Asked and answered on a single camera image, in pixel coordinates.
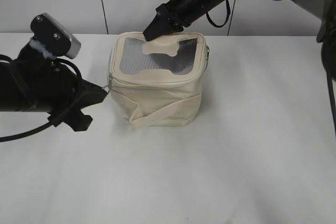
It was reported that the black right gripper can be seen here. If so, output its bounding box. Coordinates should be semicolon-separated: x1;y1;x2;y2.
143;0;231;41

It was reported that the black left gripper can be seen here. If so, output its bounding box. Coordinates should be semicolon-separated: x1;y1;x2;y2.
13;40;108;132

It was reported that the cream white zipper bag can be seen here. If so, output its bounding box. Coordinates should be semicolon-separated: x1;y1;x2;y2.
108;32;209;130

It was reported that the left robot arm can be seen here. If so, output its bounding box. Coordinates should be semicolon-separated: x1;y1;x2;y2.
1;44;108;131

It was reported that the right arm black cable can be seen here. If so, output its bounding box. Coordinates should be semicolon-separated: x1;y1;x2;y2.
206;0;238;28

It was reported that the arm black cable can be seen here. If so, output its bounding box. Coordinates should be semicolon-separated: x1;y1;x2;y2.
206;0;238;28
0;55;85;143

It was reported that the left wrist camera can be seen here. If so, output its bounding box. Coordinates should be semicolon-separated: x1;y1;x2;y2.
30;13;81;59

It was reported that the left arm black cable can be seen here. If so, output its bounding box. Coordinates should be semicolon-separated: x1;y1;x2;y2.
0;55;85;143

